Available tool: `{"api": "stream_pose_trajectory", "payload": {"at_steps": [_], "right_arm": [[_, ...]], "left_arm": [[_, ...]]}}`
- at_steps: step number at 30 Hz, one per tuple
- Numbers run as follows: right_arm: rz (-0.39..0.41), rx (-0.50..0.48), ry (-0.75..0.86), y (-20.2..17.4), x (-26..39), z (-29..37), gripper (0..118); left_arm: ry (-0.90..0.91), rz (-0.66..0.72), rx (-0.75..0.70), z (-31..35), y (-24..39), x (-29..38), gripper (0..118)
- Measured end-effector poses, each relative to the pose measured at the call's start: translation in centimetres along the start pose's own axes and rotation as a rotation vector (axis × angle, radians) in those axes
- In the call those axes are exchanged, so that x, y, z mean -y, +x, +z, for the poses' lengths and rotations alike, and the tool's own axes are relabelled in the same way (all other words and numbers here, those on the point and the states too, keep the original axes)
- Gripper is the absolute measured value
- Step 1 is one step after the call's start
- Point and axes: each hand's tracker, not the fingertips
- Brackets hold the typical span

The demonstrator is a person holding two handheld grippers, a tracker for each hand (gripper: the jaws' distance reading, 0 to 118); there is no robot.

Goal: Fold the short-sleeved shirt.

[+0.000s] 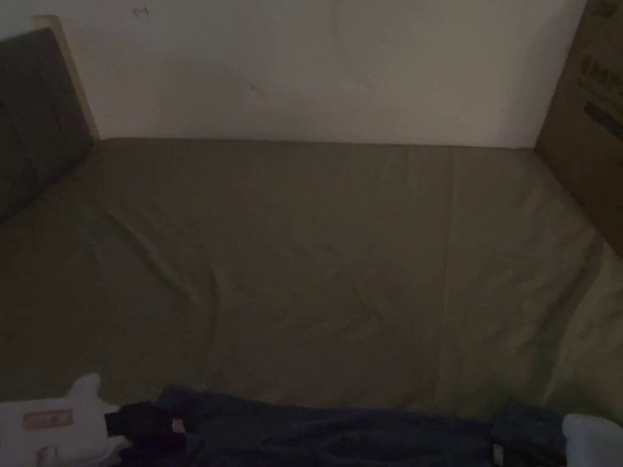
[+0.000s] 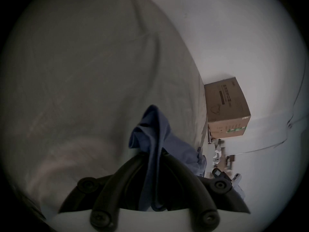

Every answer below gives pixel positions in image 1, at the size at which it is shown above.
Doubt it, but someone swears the padded grey headboard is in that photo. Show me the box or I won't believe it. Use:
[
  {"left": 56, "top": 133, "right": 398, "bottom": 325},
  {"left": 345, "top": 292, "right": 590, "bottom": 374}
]
[{"left": 0, "top": 14, "right": 101, "bottom": 224}]

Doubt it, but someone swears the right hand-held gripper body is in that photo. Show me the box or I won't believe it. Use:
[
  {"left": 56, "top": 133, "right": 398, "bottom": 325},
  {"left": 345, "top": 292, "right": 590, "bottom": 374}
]
[{"left": 562, "top": 413, "right": 623, "bottom": 467}]

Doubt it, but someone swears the brown cardboard carton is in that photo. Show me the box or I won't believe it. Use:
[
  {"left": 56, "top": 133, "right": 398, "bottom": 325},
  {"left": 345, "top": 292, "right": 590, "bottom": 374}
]
[{"left": 534, "top": 0, "right": 623, "bottom": 250}]

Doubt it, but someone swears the bed with pale green sheet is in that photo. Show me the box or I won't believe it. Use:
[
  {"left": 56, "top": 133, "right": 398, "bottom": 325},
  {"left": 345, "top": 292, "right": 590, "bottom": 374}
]
[{"left": 0, "top": 137, "right": 623, "bottom": 467}]

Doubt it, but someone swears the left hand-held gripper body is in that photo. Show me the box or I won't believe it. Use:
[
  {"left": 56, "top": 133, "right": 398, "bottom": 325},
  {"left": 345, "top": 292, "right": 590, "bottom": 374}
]
[{"left": 0, "top": 373, "right": 131, "bottom": 467}]

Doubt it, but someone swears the dark blue garment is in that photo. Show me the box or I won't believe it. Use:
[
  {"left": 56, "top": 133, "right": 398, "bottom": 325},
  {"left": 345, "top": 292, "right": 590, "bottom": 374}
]
[{"left": 114, "top": 384, "right": 569, "bottom": 467}]

